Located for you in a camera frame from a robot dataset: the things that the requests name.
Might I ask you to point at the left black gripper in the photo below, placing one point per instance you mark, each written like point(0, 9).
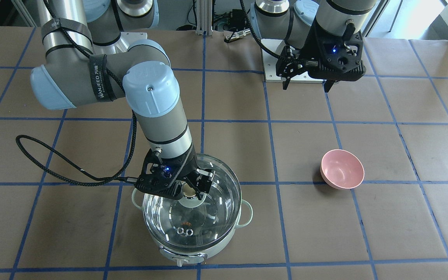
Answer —
point(312, 42)

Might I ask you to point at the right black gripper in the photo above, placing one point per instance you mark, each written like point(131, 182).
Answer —
point(191, 166)

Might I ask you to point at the glass pot lid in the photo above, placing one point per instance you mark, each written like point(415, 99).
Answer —
point(192, 202)

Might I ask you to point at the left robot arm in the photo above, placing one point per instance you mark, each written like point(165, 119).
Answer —
point(268, 19)

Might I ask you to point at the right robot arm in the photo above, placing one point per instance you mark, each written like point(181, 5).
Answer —
point(161, 155)

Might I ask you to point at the mint green cooking pot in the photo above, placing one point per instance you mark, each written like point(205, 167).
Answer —
point(193, 229)

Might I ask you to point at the pink bowl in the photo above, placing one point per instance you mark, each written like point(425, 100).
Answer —
point(341, 169)

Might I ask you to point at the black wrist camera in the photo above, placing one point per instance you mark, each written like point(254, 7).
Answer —
point(338, 60)
point(160, 176)

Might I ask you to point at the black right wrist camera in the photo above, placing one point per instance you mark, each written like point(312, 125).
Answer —
point(160, 176)

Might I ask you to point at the aluminium frame post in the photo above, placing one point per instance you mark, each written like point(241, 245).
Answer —
point(204, 17)

